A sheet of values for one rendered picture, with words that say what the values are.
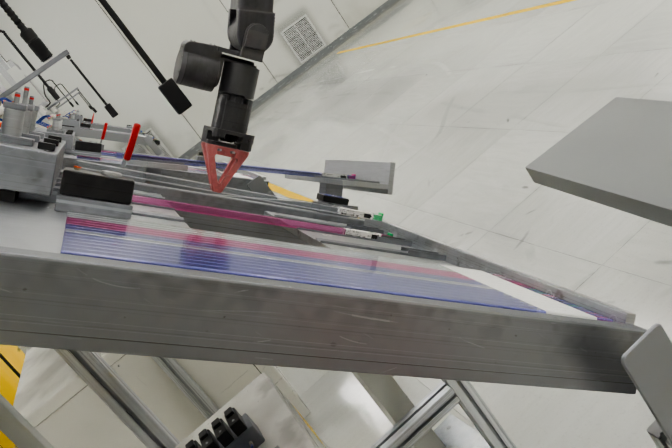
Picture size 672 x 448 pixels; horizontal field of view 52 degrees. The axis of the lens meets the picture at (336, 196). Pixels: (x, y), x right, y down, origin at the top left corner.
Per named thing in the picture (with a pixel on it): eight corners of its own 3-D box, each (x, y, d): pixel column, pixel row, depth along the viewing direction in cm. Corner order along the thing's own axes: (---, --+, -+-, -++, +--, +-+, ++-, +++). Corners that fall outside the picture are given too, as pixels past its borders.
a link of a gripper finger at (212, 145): (197, 190, 106) (210, 130, 106) (191, 184, 113) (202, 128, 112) (240, 197, 109) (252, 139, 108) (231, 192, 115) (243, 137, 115)
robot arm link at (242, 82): (265, 63, 108) (255, 64, 113) (223, 52, 105) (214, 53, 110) (256, 107, 108) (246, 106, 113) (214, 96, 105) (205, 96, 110)
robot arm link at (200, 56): (271, 26, 104) (256, 25, 112) (197, 5, 100) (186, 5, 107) (253, 104, 106) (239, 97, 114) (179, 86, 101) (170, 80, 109)
